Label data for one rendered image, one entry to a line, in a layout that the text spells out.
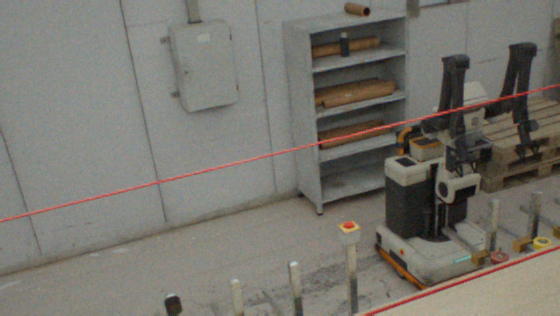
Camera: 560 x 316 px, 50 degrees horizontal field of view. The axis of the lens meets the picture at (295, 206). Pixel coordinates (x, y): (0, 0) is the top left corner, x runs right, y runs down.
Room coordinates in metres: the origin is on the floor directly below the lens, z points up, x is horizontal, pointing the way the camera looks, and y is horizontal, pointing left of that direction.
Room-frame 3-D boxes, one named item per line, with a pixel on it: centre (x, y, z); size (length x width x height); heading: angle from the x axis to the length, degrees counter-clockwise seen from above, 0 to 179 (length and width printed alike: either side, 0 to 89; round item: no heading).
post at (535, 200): (2.47, -1.14, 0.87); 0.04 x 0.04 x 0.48; 21
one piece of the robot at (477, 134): (3.28, -1.06, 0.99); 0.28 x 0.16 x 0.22; 111
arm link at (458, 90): (3.05, -0.91, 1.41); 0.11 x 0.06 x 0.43; 111
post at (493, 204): (2.38, -0.90, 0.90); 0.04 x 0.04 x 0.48; 21
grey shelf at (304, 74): (4.81, -0.53, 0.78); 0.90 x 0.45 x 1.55; 111
